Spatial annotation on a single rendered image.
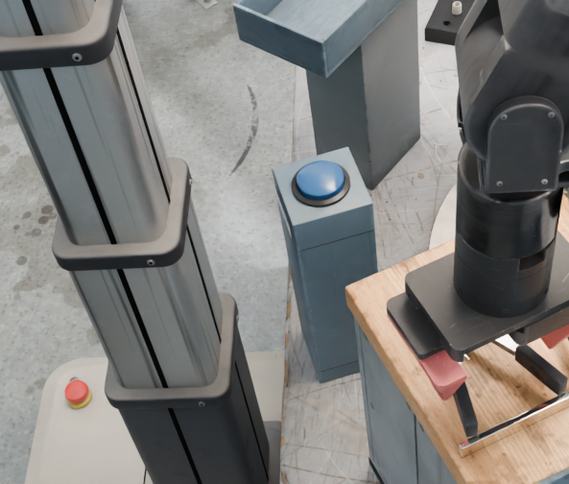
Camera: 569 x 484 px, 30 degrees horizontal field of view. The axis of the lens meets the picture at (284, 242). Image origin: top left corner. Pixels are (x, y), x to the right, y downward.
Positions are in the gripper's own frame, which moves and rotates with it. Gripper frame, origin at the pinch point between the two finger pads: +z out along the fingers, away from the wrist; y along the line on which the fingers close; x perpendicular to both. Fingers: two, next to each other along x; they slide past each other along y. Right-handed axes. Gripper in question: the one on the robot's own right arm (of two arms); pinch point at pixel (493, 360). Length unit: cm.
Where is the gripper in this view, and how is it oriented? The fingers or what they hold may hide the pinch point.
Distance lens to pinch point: 73.4
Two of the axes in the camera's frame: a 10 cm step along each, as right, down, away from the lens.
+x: -4.3, -6.8, 6.0
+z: 1.0, 6.2, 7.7
